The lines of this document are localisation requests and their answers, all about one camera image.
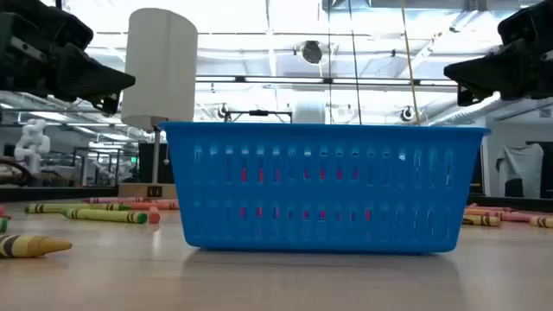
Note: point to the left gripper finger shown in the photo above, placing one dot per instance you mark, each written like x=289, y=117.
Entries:
x=112, y=104
x=86, y=78

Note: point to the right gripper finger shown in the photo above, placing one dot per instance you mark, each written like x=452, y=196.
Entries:
x=465, y=96
x=497, y=71

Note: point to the orange crayon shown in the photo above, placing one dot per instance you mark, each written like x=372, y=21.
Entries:
x=154, y=215
x=147, y=206

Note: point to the yellow green crayon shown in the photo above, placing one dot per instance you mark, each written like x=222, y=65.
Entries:
x=103, y=215
x=65, y=207

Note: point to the white shade table lamp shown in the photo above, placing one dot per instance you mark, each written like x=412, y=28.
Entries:
x=160, y=65

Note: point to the black cabinet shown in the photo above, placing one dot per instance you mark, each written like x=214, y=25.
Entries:
x=144, y=164

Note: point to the grey cloth cover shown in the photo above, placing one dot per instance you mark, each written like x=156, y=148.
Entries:
x=520, y=164

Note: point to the red crayon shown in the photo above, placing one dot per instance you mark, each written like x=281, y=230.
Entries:
x=3, y=212

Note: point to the blue plastic basket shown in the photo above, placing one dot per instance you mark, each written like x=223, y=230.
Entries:
x=319, y=142

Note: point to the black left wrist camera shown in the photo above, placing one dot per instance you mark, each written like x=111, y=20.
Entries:
x=43, y=21

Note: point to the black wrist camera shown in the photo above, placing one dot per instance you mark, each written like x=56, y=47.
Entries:
x=43, y=21
x=527, y=21

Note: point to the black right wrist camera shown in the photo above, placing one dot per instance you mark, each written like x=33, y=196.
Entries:
x=527, y=21

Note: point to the black overhead frame bar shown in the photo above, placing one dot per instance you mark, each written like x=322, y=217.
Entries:
x=259, y=113

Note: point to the white cylindrical duct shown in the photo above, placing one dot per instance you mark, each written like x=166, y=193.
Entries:
x=309, y=110

